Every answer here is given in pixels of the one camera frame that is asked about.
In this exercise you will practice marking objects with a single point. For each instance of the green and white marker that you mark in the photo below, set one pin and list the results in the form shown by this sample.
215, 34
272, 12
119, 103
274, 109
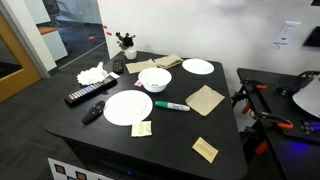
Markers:
171, 105

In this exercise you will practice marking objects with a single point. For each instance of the white bowl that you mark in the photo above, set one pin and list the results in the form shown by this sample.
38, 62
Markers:
155, 77

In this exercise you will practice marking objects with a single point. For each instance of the pink and white packet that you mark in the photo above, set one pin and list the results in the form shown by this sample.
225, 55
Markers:
138, 83

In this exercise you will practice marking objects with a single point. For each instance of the large white plate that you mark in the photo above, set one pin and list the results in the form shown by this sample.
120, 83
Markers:
128, 107

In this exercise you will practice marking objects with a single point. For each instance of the small white plate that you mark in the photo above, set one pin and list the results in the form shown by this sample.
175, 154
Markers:
198, 66

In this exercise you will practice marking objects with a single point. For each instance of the white flower vase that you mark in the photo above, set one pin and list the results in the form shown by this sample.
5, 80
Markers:
130, 53

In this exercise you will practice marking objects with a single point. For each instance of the small white paper slip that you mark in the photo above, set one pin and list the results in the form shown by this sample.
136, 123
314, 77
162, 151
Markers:
114, 75

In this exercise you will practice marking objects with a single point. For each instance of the dark red flower bouquet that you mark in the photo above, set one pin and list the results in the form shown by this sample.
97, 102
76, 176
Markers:
126, 40

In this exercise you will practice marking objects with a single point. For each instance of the crumpled white tissue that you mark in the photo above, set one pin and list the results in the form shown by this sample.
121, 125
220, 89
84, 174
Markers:
92, 75

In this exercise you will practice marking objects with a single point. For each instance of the long black remote control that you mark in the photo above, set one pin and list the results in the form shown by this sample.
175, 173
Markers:
90, 90

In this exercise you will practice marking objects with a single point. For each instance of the small rounded black remote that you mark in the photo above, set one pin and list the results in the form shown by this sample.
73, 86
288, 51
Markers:
93, 111

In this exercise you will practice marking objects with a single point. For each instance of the yellow sticky note left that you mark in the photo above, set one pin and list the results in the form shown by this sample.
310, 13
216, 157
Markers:
205, 149

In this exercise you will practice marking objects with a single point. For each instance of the white cabinet wooden top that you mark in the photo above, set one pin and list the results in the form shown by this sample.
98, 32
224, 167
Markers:
53, 41

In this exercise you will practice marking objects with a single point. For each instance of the checkered calibration board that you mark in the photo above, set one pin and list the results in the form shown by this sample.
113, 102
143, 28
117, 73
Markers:
71, 171

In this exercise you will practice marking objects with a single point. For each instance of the black perforated side table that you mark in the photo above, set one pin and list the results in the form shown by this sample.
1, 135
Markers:
283, 140

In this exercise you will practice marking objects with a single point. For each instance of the black curved stand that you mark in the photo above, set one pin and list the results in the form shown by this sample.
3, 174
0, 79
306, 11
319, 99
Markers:
308, 74

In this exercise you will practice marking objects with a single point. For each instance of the white dome shade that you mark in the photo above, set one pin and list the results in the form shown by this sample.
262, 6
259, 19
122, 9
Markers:
310, 96

